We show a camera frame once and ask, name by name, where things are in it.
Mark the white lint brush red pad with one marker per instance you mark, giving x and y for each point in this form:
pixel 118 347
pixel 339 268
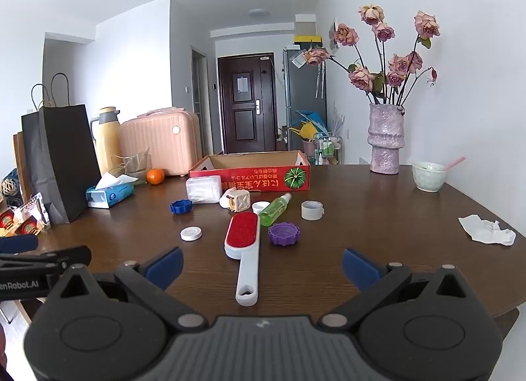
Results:
pixel 242 234

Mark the clear glass cup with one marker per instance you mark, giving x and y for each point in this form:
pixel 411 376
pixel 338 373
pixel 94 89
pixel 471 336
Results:
pixel 133 167

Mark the white round lid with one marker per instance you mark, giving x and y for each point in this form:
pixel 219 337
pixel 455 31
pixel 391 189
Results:
pixel 191 234

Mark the dark brown entrance door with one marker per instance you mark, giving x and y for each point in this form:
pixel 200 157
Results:
pixel 246 118

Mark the yellow box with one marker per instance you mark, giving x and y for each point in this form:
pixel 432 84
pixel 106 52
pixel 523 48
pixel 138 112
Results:
pixel 308 39

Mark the purple ceramic vase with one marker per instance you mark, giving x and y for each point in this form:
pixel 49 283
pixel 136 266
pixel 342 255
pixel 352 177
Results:
pixel 385 138

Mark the round ceiling lamp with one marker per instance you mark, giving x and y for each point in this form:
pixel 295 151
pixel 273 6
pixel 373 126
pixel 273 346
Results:
pixel 259 13

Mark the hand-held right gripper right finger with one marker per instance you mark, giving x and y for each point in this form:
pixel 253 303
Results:
pixel 361 268

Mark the green spray bottle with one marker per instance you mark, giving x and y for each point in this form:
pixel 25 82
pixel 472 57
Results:
pixel 271 212

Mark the grey tape roll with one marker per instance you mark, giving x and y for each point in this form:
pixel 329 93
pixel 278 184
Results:
pixel 306 213

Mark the wall poster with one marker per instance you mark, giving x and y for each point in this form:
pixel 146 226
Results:
pixel 333 36

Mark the blue tissue box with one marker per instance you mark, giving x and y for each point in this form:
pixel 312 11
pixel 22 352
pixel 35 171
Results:
pixel 113 196

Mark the grey framed side door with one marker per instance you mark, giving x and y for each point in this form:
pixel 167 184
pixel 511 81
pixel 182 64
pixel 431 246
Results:
pixel 201 97

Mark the dried pink roses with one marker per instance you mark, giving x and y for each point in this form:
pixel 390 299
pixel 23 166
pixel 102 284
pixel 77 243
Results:
pixel 361 79

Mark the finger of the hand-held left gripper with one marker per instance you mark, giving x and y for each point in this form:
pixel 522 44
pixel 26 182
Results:
pixel 70 258
pixel 18 243

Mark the small white cap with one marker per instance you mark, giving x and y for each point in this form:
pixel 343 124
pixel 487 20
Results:
pixel 259 207

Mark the clear plastic swab box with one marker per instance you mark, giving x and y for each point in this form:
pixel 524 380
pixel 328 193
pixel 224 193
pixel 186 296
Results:
pixel 203 191

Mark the orange fruit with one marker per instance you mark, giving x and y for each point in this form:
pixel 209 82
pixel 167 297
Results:
pixel 155 176

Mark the red printed snack packet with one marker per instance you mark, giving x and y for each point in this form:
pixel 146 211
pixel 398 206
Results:
pixel 8 221
pixel 35 216

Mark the pink bucket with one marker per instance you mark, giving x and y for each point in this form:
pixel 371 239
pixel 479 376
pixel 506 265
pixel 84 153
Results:
pixel 308 146

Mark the grey refrigerator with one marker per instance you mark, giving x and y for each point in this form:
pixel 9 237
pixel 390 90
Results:
pixel 302 89

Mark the pink suitcase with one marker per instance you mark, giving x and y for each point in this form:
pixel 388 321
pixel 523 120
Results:
pixel 164 142

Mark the yellow thermos jug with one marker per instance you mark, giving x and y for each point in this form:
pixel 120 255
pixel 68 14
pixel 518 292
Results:
pixel 107 142

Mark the blue jar lid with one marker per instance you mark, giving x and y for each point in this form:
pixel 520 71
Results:
pixel 181 208

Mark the black paper bag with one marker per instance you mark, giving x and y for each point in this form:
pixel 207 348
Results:
pixel 65 159

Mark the rattan ball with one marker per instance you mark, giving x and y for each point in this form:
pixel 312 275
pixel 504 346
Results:
pixel 9 187

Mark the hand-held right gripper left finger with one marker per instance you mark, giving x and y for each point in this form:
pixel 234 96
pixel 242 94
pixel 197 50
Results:
pixel 166 265

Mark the purple jar lid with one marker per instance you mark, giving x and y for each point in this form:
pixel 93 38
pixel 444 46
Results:
pixel 283 238

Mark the clear folded umbrella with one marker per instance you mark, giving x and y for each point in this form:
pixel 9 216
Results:
pixel 319 81

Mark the pale green bowl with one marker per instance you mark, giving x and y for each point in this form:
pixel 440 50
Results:
pixel 428 179

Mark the red cardboard box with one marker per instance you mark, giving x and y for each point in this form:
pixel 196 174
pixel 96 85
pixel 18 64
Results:
pixel 246 183

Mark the crumpled white tissue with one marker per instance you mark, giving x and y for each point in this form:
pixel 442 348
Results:
pixel 485 231

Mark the blue yellow plastic tools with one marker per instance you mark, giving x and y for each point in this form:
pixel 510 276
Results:
pixel 308 122

